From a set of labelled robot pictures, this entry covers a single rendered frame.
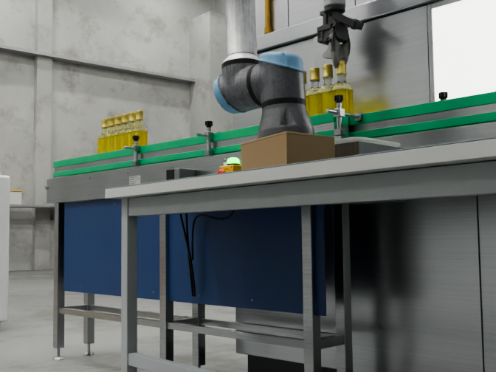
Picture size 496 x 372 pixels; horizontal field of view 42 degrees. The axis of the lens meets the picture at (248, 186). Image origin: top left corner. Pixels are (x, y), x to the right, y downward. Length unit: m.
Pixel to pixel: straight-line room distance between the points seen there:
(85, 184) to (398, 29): 1.58
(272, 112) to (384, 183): 0.40
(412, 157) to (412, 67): 0.95
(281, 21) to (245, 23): 0.85
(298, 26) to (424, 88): 0.63
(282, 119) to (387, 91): 0.70
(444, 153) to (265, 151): 0.53
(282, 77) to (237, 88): 0.15
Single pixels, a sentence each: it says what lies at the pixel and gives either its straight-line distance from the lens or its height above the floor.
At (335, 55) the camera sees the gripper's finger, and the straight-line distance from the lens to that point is 2.24.
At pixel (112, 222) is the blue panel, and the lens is 2.95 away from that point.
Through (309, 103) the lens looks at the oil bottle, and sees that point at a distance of 2.29.
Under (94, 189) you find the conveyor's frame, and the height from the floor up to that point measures 0.80.
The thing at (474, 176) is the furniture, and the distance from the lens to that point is 1.30.
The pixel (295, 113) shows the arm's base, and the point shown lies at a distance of 1.67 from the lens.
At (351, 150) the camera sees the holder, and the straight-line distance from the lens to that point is 1.77.
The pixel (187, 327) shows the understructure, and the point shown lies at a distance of 2.55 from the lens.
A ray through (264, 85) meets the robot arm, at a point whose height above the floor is 0.97.
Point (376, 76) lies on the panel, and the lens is 2.32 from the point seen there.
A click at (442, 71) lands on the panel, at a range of 2.19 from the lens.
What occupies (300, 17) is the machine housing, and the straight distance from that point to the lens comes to 2.63.
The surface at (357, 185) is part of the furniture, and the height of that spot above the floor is 0.69.
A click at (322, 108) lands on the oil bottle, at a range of 2.25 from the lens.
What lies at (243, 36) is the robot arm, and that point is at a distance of 1.84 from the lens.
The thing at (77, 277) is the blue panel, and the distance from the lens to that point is 3.20.
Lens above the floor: 0.58
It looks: 4 degrees up
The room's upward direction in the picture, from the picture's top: 1 degrees counter-clockwise
